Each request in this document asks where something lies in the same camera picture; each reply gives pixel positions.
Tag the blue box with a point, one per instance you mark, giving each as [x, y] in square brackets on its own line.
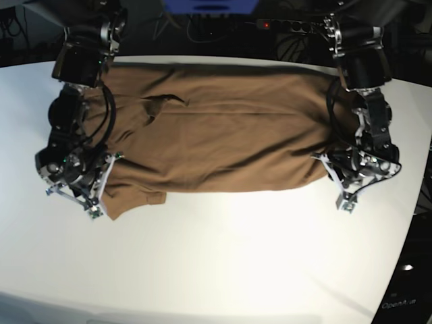
[210, 6]

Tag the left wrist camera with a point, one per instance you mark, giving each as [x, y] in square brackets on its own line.
[345, 204]

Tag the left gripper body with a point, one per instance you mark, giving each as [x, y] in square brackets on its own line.
[353, 171]

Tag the black power strip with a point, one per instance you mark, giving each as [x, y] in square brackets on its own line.
[288, 26]

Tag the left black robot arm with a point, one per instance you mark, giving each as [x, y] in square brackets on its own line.
[355, 31]

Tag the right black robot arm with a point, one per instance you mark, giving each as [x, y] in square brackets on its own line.
[93, 32]

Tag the brown T-shirt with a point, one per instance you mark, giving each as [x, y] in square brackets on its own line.
[206, 128]

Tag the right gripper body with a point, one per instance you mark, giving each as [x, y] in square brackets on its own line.
[62, 169]

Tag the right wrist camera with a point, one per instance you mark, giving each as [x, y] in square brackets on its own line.
[94, 212]

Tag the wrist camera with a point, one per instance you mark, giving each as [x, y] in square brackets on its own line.
[94, 212]
[345, 204]

